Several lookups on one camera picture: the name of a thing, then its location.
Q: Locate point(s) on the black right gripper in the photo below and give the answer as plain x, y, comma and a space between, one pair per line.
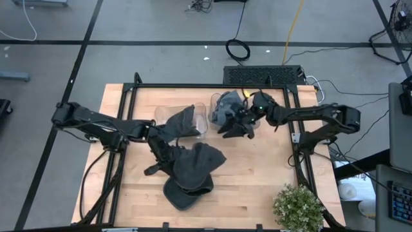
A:
257, 108

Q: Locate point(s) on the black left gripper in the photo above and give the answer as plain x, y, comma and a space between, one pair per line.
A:
164, 153

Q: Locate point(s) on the dark grey cap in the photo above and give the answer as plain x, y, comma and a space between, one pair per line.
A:
183, 124
199, 164
180, 198

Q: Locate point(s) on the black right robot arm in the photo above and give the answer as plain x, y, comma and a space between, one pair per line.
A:
322, 111

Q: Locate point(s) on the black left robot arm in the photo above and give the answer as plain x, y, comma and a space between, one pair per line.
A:
96, 120

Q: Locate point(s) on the clear plastic bin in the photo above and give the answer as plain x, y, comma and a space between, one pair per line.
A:
213, 98
164, 111

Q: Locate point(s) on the black perforated computer case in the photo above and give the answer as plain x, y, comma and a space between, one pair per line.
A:
260, 75

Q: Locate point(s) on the potted plant with pale leaves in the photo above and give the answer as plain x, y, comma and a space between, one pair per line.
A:
297, 209

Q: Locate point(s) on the white round object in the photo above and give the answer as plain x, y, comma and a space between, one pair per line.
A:
347, 191
367, 207

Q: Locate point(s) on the black floor object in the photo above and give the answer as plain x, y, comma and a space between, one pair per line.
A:
4, 108

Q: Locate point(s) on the grey desk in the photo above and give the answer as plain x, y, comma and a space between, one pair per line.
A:
381, 199
399, 138

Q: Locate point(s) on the grey metal bar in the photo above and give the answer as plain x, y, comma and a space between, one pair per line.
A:
14, 76

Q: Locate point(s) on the black desk device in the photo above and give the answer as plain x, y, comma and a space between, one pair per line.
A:
406, 100

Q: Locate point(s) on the black floor fan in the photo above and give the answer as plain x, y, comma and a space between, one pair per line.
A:
399, 22

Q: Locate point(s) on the black metal table frame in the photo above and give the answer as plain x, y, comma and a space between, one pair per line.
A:
209, 86

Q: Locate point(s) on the silver mounting bracket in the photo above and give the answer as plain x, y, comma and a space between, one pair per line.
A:
296, 138

